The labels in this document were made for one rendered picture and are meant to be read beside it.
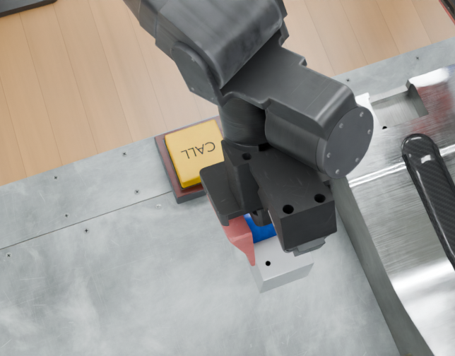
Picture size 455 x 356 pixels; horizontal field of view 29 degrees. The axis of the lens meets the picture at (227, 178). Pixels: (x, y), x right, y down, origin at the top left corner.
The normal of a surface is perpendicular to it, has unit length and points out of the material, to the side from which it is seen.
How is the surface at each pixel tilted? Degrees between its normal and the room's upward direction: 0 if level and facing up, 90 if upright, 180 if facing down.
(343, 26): 0
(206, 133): 0
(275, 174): 28
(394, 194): 3
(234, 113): 72
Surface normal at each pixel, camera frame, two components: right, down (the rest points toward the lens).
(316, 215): 0.32, 0.61
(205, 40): 0.23, -0.16
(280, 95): -0.31, -0.58
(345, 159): 0.70, 0.40
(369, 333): 0.01, -0.36
